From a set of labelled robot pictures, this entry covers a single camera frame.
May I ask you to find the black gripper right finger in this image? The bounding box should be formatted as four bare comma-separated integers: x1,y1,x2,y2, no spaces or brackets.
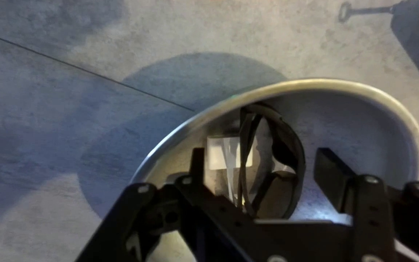
314,147,419,262

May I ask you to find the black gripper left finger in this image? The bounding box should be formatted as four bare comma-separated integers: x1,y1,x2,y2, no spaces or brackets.
76,147,207,262

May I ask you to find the silver metal bowl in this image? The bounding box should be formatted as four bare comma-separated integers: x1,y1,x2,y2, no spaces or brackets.
130,78,419,230

